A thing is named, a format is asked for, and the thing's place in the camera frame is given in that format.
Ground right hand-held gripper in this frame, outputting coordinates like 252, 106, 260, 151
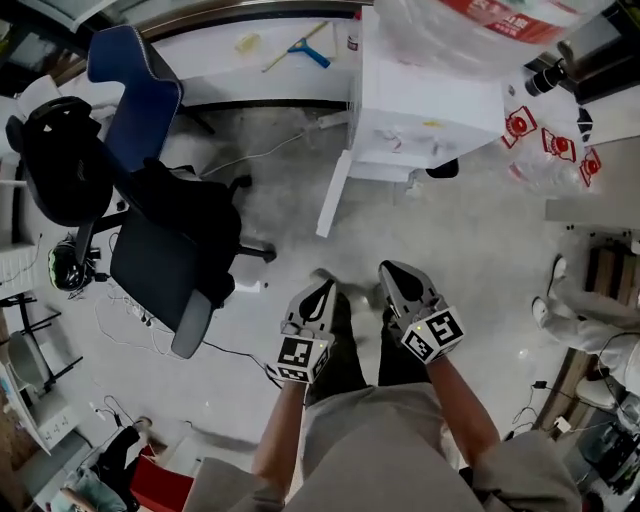
378, 260, 465, 365

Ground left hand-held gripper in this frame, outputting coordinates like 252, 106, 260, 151
274, 278, 337, 385

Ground white water dispenser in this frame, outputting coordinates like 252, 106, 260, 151
315, 4, 506, 239

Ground person's left forearm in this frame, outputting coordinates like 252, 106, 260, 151
251, 379, 306, 496

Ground person's right forearm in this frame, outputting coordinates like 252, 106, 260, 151
424, 357, 501, 471

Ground grey drawer cabinet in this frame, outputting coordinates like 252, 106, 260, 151
544, 134, 640, 226

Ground large clear water jug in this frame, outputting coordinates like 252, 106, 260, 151
372, 0, 619, 79

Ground person's black trousers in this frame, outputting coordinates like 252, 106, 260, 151
305, 292, 431, 401

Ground person's grey shirt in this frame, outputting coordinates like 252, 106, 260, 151
184, 382, 584, 512

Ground black jacket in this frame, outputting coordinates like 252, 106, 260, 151
130, 158, 244, 306

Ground black office chair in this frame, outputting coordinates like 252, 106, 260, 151
5, 97, 277, 360

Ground black and green helmet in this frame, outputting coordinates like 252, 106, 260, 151
48, 238, 96, 292

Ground white desk with drawers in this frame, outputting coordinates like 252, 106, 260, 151
0, 359, 81, 456

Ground grey chair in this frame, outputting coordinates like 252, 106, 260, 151
0, 294, 84, 396

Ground blue chair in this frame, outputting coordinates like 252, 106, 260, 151
87, 24, 216, 174

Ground black cable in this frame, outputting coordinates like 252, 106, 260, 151
202, 339, 286, 391

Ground white power cord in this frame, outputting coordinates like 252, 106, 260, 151
199, 124, 321, 179

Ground clear bottle with red handle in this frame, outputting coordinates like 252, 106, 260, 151
501, 105, 541, 166
574, 147, 606, 189
514, 127, 579, 196

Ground white floor cable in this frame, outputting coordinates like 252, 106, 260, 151
94, 284, 176, 357

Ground blue squeegee with yellow handle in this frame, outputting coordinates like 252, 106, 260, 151
262, 20, 332, 74

